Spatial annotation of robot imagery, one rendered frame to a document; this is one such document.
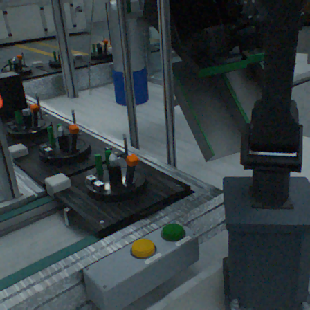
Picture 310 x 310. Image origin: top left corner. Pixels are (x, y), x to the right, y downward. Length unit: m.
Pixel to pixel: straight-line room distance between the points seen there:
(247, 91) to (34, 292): 0.75
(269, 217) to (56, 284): 0.36
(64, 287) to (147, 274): 0.14
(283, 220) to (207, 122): 0.44
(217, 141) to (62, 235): 0.43
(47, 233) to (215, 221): 0.37
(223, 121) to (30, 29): 9.28
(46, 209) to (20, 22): 9.22
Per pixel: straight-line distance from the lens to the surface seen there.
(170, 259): 0.73
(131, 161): 0.80
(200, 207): 0.84
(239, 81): 1.14
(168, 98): 0.97
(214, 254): 0.87
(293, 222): 0.63
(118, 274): 0.69
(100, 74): 2.20
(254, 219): 0.62
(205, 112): 1.01
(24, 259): 0.84
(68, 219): 0.87
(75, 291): 0.73
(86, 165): 1.03
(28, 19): 10.14
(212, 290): 0.80
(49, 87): 2.07
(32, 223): 0.94
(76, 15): 10.64
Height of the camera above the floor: 1.41
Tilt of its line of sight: 25 degrees down
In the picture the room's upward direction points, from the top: 4 degrees counter-clockwise
